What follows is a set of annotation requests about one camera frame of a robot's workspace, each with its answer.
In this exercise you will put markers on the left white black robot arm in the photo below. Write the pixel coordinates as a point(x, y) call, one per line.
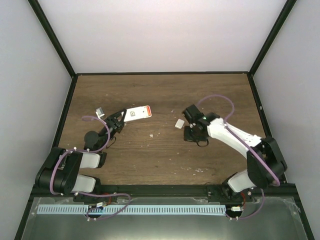
point(59, 173)

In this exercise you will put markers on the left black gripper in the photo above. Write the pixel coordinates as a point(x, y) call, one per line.
point(116, 125)

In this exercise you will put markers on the light blue slotted cable duct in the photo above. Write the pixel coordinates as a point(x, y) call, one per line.
point(75, 209)

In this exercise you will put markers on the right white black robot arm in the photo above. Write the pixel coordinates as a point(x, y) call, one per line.
point(265, 163)

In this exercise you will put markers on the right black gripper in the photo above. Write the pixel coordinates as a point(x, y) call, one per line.
point(187, 137)

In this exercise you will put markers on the white battery cover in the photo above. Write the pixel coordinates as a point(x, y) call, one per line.
point(179, 124)

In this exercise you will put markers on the white remote control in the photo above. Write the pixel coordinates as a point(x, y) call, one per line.
point(136, 113)

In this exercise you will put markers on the black front frame rail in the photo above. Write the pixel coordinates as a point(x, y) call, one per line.
point(214, 192)

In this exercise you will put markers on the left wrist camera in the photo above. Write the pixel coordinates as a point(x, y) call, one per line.
point(99, 113)

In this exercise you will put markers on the orange battery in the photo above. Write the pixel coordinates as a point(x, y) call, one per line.
point(148, 108)

